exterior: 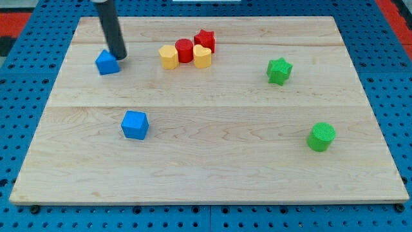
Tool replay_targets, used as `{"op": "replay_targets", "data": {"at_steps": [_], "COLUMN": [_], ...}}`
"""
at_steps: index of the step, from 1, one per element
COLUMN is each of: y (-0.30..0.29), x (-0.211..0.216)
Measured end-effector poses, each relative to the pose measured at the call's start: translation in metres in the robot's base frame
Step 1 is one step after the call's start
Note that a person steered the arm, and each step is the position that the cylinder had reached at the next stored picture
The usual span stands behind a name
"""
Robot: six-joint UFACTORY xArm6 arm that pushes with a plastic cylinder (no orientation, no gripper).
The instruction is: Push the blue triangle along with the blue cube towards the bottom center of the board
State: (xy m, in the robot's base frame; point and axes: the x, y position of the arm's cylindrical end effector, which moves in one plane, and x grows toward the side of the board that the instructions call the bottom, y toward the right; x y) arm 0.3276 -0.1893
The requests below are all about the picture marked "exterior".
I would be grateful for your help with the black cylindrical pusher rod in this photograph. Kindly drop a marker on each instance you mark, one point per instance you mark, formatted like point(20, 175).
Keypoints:
point(109, 22)

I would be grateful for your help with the blue cube block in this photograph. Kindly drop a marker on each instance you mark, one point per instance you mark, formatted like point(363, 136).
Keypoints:
point(135, 125)

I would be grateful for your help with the light wooden board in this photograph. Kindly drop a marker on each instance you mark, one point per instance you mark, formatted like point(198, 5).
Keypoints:
point(220, 135)

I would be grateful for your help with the yellow pentagon block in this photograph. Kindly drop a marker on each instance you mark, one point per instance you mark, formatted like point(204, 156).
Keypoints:
point(168, 57)

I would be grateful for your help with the red cylinder block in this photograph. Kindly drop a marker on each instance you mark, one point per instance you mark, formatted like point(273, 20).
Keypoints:
point(184, 48)

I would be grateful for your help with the red star block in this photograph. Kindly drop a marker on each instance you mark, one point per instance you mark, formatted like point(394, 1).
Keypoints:
point(206, 39)

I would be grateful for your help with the yellow heart block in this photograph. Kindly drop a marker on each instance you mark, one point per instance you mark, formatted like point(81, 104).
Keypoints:
point(202, 56)

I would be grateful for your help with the green star block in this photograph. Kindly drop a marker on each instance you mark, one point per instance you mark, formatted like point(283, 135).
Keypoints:
point(278, 71)

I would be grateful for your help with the green cylinder block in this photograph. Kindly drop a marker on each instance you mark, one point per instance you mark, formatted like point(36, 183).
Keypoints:
point(321, 136)

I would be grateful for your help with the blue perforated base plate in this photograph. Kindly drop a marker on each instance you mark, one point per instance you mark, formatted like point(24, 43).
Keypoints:
point(32, 65)

